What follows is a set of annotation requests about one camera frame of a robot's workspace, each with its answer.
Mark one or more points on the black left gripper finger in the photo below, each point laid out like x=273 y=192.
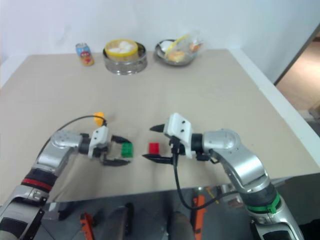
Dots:
x=121 y=139
x=116 y=163

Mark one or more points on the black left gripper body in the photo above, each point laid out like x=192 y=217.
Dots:
x=103 y=153

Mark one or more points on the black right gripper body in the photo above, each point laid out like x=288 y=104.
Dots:
x=178 y=147

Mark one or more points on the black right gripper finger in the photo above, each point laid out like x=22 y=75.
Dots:
x=158 y=128
x=160 y=159

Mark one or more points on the green cube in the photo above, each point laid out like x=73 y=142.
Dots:
x=127 y=150

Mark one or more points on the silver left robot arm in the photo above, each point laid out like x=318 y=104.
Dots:
x=50 y=155

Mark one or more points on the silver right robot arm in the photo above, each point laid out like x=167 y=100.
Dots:
x=240 y=160

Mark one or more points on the red cube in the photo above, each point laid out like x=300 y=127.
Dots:
x=154 y=148

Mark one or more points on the yellow cube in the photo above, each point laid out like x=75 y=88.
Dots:
x=98 y=118

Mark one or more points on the orange and black tool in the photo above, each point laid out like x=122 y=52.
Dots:
x=87 y=225
x=199 y=215

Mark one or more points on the round steel container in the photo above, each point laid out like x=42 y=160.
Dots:
x=126 y=65

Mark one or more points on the steel bowl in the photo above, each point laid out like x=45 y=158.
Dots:
x=162 y=56

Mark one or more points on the clear plastic food bag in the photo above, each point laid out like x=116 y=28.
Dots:
x=185 y=47

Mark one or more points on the yellow steamer basket with buns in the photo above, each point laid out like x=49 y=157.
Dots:
x=121 y=48

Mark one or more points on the printed drink can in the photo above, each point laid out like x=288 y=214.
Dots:
x=85 y=55

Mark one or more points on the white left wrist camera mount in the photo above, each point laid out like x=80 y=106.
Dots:
x=99 y=137

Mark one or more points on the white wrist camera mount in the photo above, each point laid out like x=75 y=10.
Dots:
x=99 y=137
x=179 y=130

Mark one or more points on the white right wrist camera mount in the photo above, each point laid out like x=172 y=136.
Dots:
x=179 y=130

